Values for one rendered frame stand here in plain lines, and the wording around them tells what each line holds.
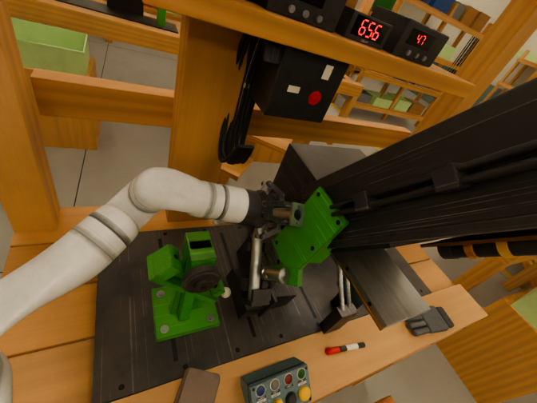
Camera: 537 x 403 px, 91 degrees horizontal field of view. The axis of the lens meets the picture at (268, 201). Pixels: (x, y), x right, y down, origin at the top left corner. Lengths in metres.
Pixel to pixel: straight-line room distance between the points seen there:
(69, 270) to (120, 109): 0.48
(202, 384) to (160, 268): 0.27
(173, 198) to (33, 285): 0.19
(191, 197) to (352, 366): 0.63
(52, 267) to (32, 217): 0.51
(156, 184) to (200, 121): 0.33
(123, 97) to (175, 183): 0.39
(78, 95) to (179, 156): 0.26
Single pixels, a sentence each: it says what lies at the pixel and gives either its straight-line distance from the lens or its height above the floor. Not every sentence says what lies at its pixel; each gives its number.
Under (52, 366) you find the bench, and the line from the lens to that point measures 0.77.
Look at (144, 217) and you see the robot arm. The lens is 0.50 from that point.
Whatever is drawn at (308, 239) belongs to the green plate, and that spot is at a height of 1.18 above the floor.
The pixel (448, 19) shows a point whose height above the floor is 1.96.
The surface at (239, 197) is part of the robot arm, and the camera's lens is 0.51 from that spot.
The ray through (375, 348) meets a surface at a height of 0.90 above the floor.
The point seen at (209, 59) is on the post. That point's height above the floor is 1.41.
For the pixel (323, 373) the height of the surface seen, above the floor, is 0.90.
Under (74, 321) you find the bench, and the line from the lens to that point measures 0.80.
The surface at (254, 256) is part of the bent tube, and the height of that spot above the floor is 1.03.
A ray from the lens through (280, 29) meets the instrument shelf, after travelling 0.57.
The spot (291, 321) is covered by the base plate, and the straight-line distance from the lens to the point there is 0.82.
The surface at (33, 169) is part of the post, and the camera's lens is 0.81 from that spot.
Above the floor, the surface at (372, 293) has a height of 1.13.
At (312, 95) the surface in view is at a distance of 0.67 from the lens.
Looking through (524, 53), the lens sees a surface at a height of 2.11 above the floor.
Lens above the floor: 1.59
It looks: 39 degrees down
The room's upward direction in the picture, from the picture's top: 24 degrees clockwise
